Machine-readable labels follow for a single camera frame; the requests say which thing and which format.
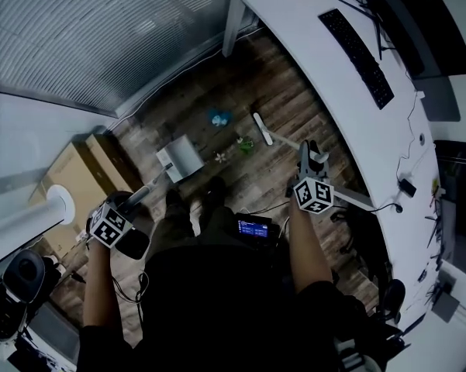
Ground blue trash piece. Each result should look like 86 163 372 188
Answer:
207 108 233 128

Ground large cardboard box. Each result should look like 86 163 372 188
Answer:
29 141 113 259

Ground small grey box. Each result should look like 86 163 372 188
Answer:
432 284 461 323

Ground green trash piece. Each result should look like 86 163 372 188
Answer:
236 136 255 155

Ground person's right leg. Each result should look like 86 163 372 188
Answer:
197 175 240 243

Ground white curved desk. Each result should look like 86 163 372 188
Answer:
221 0 443 331

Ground black keyboard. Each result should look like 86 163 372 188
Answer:
317 8 395 111

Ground black desk chair with armrests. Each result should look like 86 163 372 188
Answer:
371 261 410 327

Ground white long-handled broom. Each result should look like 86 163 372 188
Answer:
252 112 330 164

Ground white pole with round base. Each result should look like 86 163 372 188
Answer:
0 184 77 263

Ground grey flat pad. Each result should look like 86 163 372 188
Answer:
414 74 461 122

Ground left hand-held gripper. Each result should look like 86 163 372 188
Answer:
86 191 144 250

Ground person's right forearm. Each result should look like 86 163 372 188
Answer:
288 203 334 296

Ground black glossy display panel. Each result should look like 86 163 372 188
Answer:
433 139 466 274

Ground slim cardboard box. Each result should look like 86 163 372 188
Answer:
85 133 135 193

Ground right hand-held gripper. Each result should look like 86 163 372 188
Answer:
285 140 335 214

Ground grey window blinds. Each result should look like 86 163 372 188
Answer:
0 0 233 118

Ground person's left forearm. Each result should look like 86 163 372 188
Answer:
81 240 119 329

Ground small black screen device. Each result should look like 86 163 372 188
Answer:
235 213 274 243

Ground large black desktop monitor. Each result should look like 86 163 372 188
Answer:
340 0 466 81

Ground grey white dustpan with handle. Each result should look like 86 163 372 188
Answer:
118 134 205 215

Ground black office chair with headrest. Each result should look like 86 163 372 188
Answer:
0 248 63 344

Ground black power adapter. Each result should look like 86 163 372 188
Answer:
398 178 418 197

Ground person's torso in black shirt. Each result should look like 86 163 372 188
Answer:
75 242 392 372

